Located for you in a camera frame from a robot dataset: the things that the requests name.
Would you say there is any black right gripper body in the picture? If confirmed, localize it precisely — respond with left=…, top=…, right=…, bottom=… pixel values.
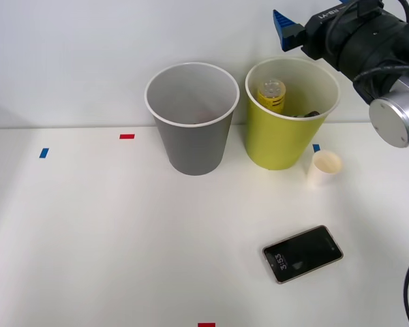
left=299, top=2, right=361, bottom=71

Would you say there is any yellow label plastic bottle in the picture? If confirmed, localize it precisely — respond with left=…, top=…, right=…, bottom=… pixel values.
left=257, top=78, right=288, bottom=115

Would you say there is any green label plastic bottle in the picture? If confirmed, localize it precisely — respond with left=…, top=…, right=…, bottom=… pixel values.
left=291, top=110, right=322, bottom=119

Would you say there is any yellow-green plastic waste bin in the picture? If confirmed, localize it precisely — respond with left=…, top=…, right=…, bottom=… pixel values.
left=244, top=57, right=341, bottom=172

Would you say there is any white paper cup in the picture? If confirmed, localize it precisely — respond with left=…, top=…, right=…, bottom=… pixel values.
left=305, top=149, right=344, bottom=187

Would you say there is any grey plastic waste bin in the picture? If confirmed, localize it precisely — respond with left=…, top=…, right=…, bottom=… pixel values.
left=145, top=62, right=241, bottom=177

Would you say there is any black smartphone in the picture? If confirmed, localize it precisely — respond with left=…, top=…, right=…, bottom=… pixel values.
left=262, top=224, right=344, bottom=285

